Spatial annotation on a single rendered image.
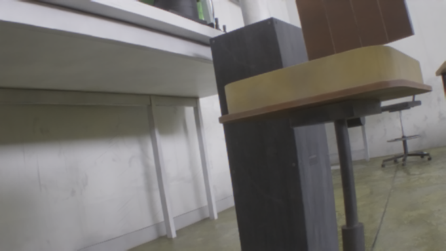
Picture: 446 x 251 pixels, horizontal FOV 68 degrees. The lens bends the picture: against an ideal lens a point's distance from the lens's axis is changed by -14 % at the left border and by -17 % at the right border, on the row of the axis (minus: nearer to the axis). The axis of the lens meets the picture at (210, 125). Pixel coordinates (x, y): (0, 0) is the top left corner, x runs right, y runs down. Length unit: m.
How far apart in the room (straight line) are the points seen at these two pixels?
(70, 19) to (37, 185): 1.09
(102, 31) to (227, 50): 0.41
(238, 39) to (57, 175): 1.15
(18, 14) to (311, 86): 0.59
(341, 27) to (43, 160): 1.43
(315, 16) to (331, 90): 0.52
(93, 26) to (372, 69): 0.66
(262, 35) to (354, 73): 0.57
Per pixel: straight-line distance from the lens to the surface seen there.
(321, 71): 0.63
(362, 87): 0.58
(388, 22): 1.03
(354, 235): 0.81
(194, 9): 1.27
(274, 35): 1.11
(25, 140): 1.84
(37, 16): 0.86
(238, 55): 1.17
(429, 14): 5.85
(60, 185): 1.93
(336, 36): 1.09
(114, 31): 1.02
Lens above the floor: 0.50
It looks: 3 degrees up
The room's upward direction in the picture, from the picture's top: 9 degrees counter-clockwise
